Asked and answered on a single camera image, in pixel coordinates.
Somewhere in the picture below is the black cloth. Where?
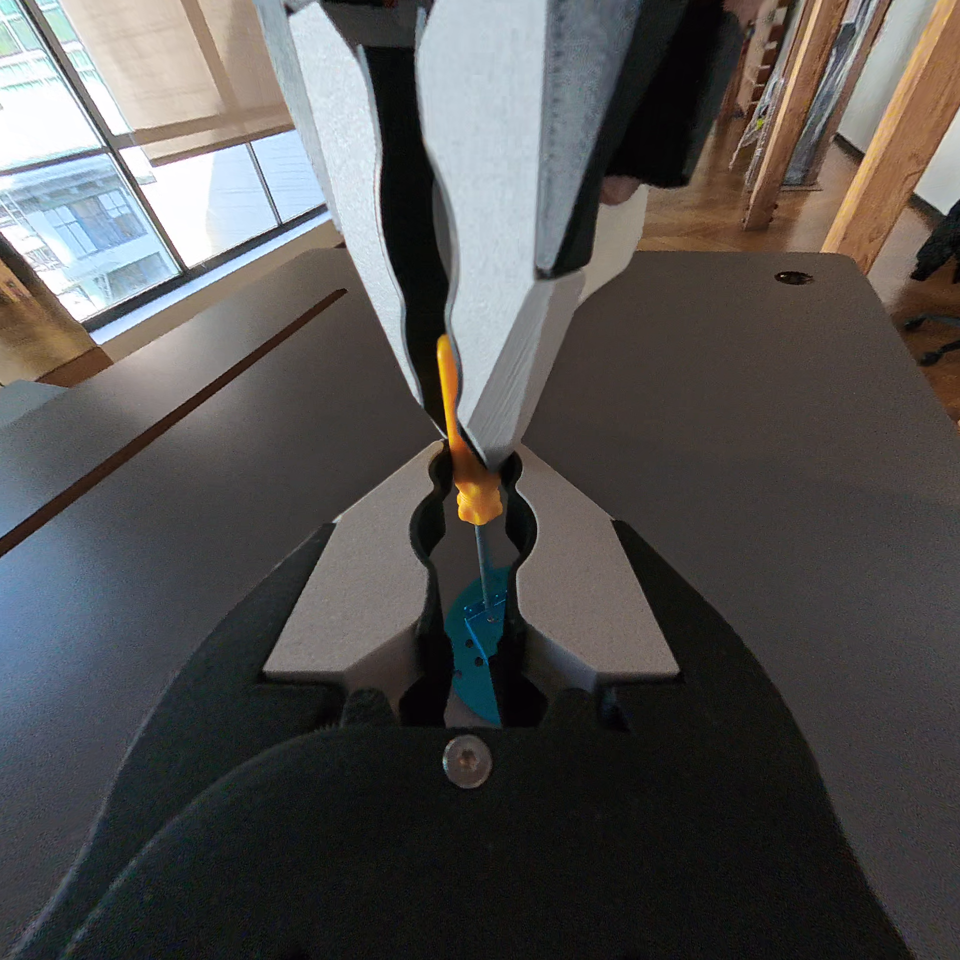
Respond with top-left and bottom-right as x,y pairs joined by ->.
909,216 -> 960,285

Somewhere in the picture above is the blue round metal plate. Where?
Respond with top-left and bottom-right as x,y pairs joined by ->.
444,577 -> 519,727

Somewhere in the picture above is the black chair base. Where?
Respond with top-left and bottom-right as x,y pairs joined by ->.
902,311 -> 960,370

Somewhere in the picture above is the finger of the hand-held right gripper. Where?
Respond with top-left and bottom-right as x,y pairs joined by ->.
416,0 -> 650,472
255,0 -> 447,440

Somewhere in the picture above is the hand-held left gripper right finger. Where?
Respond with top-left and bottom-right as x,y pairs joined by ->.
487,450 -> 682,727

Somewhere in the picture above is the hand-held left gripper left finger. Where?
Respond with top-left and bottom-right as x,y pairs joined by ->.
262,441 -> 455,727

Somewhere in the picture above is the beige roller blind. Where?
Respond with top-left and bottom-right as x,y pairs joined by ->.
60,0 -> 295,165

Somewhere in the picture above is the large window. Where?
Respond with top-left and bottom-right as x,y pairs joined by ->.
0,0 -> 335,331

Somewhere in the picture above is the wooden post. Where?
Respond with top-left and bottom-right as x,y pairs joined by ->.
742,0 -> 894,230
0,255 -> 114,387
821,0 -> 960,275

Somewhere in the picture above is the yellow screwdriver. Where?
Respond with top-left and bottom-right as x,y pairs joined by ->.
437,333 -> 504,610

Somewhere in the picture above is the grey desk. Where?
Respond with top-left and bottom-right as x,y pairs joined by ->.
0,247 -> 960,960

